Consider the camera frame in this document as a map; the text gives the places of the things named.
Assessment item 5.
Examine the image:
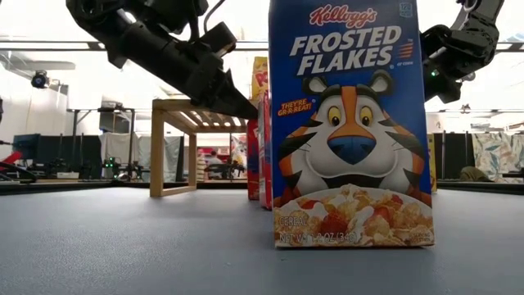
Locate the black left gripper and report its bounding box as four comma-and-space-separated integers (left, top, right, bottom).
179, 51, 259, 120

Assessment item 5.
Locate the yellow Corn Pops cereal box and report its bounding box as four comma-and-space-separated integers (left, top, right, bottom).
427, 133, 438, 193
251, 56, 270, 108

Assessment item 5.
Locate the red Froot Loops cereal box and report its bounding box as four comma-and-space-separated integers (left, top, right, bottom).
246, 118, 260, 202
257, 90, 273, 211

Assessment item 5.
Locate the wooden slatted shelf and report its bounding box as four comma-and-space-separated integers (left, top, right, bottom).
149, 98, 260, 198

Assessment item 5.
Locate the blue Frosted Flakes cereal box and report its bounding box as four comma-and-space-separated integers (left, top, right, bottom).
268, 0, 436, 249

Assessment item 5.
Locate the person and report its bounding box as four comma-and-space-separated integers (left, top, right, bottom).
206, 149, 224, 181

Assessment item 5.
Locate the white cloth curtain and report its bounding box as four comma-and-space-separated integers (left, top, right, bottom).
99, 131, 184, 184

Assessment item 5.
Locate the overhead light bar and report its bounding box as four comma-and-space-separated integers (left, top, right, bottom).
0, 39, 524, 52

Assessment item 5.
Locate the black partition panel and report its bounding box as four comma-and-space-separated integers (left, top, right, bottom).
433, 131, 474, 181

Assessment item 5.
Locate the olive green bag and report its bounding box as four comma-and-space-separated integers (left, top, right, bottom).
458, 166, 495, 183

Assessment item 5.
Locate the floral patterned cloth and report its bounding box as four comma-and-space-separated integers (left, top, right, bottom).
470, 131, 524, 184

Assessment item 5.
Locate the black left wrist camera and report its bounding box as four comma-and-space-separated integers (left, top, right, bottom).
199, 20, 238, 58

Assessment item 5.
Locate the black aluminium table frame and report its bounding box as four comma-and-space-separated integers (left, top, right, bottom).
0, 179, 524, 197

